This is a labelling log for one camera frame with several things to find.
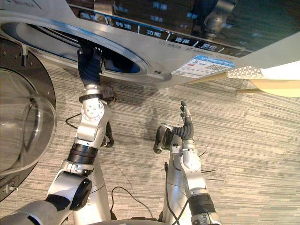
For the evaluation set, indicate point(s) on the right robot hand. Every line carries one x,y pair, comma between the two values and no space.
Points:
186,130

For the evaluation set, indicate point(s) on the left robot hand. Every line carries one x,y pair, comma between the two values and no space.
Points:
90,66

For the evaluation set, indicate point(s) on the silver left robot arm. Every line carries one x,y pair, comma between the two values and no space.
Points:
91,114

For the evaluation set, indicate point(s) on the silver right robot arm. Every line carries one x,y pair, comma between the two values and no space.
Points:
194,173

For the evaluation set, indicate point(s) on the silver front-load washing machine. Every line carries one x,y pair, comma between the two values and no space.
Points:
152,54

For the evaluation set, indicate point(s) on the round glass washing machine door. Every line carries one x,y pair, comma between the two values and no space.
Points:
23,117

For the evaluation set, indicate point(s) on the white perforated laundry basket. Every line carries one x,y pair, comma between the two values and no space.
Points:
248,71

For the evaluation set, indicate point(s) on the blue white energy label sticker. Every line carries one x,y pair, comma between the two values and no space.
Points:
201,66

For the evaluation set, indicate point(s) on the pale wooden stand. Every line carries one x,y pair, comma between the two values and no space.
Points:
276,86

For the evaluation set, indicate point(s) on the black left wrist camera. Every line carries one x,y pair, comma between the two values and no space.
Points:
109,93

